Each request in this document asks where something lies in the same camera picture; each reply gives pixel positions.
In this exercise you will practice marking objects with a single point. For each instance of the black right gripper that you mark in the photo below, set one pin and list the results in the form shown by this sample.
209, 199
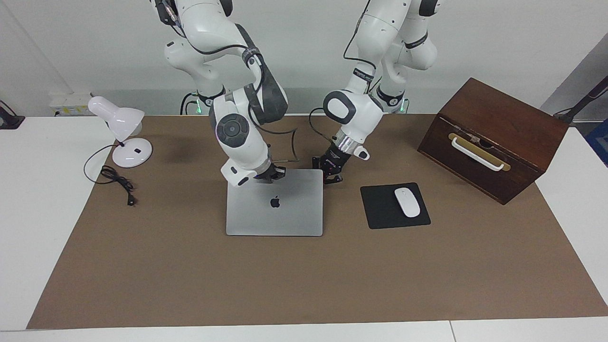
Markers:
267, 173

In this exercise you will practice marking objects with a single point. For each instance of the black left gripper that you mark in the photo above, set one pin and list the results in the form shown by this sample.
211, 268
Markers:
332, 160

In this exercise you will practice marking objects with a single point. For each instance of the silver grey laptop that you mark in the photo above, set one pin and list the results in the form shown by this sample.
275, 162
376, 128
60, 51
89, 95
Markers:
275, 218

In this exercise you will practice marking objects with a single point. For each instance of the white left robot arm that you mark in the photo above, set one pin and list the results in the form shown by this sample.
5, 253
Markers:
361, 114

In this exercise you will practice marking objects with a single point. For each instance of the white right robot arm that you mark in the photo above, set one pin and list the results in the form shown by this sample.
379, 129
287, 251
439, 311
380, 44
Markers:
237, 137

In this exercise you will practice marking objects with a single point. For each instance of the black mouse pad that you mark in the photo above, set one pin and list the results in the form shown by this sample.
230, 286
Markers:
380, 209

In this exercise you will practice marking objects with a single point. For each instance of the white computer mouse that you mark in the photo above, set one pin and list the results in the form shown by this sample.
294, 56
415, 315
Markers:
407, 203

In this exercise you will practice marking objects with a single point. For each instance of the brown table mat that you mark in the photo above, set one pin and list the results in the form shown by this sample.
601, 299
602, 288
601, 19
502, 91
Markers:
285, 285

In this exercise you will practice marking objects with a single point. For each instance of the white desk lamp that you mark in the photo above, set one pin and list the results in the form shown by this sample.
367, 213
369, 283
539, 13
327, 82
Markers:
118, 116

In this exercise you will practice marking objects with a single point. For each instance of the dark brown wooden box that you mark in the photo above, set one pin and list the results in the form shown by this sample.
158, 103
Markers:
522, 118

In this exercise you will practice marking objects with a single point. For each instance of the white power strip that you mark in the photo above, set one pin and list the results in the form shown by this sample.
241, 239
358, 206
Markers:
69, 103

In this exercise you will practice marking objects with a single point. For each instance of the black stand pole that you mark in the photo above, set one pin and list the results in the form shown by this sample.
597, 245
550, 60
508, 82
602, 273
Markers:
586, 97

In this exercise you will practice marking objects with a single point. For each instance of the blue object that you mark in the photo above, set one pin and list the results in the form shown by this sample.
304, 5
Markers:
599, 142

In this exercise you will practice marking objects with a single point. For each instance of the black clamp mount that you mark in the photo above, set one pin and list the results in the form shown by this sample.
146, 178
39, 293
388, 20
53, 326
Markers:
9, 118

